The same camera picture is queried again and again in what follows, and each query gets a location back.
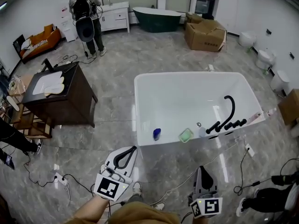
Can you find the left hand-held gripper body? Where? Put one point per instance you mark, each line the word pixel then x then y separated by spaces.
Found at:
pixel 109 186

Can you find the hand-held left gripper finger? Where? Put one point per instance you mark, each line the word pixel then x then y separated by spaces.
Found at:
pixel 130 168
pixel 111 160

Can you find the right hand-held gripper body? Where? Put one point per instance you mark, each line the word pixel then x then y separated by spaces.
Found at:
pixel 208 206

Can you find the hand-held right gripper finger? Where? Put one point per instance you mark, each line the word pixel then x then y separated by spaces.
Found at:
pixel 213 185
pixel 197 185

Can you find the blue bottle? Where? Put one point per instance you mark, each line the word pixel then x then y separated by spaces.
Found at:
pixel 157 134

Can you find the white bathtub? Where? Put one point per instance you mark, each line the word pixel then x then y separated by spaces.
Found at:
pixel 177 101

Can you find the person's left forearm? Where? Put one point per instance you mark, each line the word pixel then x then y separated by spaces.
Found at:
pixel 93 209

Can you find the person's right forearm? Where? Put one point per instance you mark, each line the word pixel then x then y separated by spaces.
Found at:
pixel 202 220

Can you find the dark green bathtub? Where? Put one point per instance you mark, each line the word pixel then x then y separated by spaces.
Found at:
pixel 156 20

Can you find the person's left shoe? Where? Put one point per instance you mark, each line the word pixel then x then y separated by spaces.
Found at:
pixel 137 188

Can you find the person's shoe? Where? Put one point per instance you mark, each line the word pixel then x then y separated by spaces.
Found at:
pixel 137 188
pixel 158 206

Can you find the person's brown shirt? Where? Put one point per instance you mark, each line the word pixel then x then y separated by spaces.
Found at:
pixel 140 214

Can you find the person's right shoe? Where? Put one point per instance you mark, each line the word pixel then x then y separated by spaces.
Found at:
pixel 158 206

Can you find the white power strip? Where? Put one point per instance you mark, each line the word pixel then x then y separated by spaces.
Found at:
pixel 61 178
pixel 249 150
pixel 211 67

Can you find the green soap bar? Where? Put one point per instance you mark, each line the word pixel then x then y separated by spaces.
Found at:
pixel 186 135

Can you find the pale green soap dish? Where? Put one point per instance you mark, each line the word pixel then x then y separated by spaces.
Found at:
pixel 180 136

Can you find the pale blue bath sponge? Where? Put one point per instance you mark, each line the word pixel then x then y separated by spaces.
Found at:
pixel 202 132

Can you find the black hand shower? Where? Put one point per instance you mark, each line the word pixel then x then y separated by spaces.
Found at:
pixel 212 128

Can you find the black faucet knob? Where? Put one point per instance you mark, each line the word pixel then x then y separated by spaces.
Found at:
pixel 235 124
pixel 242 122
pixel 227 126

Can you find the dark wooden vanity cabinet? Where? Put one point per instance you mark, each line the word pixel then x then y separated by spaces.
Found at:
pixel 70 104

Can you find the pink white tube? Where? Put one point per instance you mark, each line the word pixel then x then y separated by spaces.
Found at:
pixel 255 118

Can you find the black curved faucet spout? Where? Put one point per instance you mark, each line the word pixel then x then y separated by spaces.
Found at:
pixel 233 106

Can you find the wooden shelf rack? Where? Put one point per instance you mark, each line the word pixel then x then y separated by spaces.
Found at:
pixel 35 125

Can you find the cream slipper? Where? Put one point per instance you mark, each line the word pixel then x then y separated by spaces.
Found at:
pixel 53 90
pixel 59 80

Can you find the small pink white bottle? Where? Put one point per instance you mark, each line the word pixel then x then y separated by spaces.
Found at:
pixel 271 112

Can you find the white sink basin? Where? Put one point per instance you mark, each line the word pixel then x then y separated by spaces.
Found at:
pixel 40 85

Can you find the black handheld device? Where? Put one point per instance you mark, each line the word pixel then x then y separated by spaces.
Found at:
pixel 8 160

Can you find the brown cardboard box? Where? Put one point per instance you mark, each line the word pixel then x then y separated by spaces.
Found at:
pixel 290 106

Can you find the white insole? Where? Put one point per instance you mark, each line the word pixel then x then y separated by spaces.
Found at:
pixel 12 103

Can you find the black vanity faucet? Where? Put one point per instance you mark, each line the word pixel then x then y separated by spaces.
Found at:
pixel 47 65

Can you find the dark oval padded panel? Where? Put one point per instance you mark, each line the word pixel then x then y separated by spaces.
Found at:
pixel 85 30

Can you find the striped black white cushion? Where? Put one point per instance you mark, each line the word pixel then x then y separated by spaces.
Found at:
pixel 35 48

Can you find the orange sofa bed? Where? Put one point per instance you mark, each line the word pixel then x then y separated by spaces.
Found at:
pixel 52 37

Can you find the white floor standing appliance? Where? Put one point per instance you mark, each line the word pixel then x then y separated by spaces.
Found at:
pixel 69 27

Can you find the white vanity cabinet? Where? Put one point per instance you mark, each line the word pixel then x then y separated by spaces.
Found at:
pixel 116 17

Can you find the large cardboard box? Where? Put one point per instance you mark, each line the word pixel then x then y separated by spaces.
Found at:
pixel 205 37

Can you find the black backpack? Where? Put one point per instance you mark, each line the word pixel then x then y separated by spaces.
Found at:
pixel 81 7

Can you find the small cardboard box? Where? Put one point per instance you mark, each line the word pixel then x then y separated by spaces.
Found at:
pixel 194 17

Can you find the black wall outlet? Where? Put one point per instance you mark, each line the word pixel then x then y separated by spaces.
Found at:
pixel 291 55
pixel 268 31

